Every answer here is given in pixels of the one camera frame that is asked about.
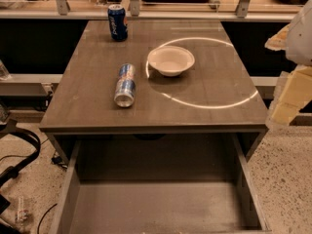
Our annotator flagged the white paper bowl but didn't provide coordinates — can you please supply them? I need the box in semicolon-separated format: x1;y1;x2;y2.
147;46;195;77

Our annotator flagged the blue Pepsi can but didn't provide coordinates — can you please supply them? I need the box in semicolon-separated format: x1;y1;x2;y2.
107;4;128;41

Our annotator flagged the metal rail frame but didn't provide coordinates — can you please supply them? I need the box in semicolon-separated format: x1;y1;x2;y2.
0;0;301;21

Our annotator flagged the black strap on floor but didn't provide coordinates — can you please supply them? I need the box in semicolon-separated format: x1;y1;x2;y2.
0;127;42;187

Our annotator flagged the black cable on floor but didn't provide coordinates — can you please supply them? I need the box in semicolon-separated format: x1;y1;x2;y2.
36;203;59;234

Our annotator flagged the clear plastic piece on floor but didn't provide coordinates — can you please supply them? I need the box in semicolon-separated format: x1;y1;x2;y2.
16;196;29;223

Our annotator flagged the grey open drawer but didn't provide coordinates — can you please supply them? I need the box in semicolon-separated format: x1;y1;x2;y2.
49;134;271;234

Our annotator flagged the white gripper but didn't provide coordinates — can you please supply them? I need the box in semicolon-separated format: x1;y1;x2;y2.
264;0;312;127

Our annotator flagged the Red Bull can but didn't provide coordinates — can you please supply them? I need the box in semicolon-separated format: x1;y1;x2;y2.
114;63;136;108

